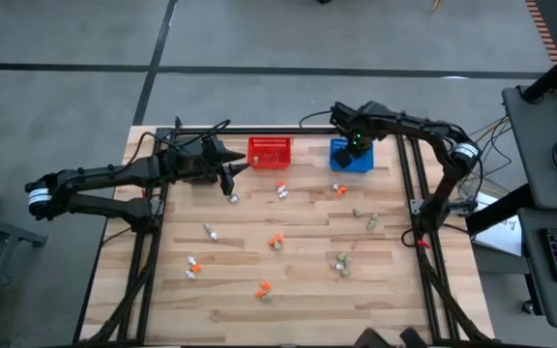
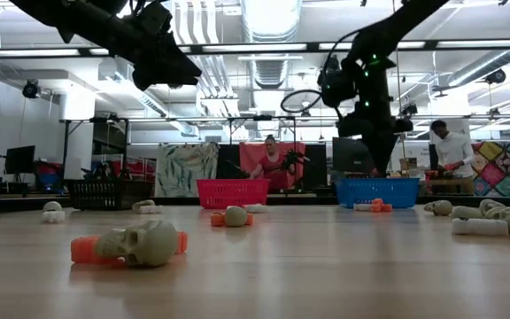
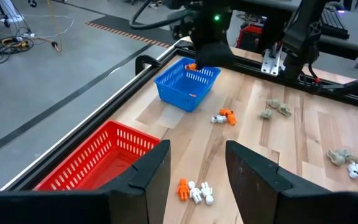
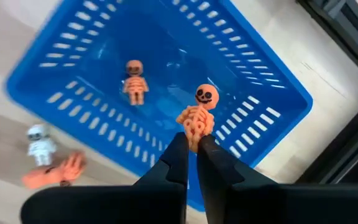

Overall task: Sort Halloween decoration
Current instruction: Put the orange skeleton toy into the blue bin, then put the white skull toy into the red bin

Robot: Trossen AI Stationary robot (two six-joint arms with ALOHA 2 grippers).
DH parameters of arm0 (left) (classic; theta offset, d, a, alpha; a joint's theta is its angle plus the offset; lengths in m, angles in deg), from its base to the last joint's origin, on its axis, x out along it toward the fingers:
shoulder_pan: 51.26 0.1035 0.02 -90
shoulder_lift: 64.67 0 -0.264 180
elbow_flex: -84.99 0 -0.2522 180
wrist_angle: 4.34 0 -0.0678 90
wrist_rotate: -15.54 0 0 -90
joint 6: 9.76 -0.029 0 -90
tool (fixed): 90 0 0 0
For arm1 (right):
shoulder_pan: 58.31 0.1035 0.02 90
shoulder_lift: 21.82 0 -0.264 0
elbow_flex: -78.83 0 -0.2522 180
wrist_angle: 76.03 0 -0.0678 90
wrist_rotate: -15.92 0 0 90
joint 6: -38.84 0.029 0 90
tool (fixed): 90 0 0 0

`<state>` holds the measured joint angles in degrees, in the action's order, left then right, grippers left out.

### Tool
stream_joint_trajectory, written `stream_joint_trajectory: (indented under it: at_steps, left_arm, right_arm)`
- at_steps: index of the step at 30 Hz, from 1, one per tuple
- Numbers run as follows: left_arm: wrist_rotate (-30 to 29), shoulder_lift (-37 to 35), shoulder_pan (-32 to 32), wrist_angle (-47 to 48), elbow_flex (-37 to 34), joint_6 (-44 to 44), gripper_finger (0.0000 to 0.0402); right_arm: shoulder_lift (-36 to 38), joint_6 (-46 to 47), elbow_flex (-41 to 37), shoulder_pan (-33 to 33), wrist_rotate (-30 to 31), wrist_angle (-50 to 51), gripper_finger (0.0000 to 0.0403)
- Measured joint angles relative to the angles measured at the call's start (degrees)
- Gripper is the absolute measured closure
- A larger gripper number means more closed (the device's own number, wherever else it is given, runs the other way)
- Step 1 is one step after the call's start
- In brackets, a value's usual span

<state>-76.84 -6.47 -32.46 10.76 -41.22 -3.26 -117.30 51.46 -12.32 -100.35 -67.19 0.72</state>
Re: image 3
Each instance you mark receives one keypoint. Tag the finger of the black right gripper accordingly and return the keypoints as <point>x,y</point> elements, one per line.
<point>224,57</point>
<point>205,57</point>

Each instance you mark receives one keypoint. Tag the silver mounting bracket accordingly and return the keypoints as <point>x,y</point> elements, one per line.
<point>272,63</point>

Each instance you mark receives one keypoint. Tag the red plastic basket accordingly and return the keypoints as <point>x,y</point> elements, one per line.
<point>82,161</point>

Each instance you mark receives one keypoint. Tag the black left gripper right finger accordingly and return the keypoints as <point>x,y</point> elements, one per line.
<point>291,208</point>

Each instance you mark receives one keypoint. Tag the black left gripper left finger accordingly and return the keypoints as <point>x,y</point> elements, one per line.
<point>73,208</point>

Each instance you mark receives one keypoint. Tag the red black equipment case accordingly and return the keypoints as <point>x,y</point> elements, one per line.
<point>249,35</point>

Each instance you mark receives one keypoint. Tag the black table clamp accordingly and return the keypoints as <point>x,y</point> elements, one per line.
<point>141,60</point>

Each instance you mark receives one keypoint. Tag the white wheeled cart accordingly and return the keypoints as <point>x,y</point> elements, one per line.
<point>11,11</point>

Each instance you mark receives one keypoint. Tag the blue plastic basket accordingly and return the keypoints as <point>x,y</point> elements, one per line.
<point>182,84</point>

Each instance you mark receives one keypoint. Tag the black aluminium table frame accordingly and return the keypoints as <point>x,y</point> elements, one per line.
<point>244,67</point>

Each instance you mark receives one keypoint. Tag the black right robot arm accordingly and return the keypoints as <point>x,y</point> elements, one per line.
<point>303,37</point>

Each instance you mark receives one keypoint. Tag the white plastic skeleton figure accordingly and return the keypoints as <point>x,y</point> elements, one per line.
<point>217,119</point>
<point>354,170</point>
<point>207,191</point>
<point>195,193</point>

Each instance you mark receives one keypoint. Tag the backlit computer keyboard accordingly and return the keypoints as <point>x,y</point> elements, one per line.
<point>334,21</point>

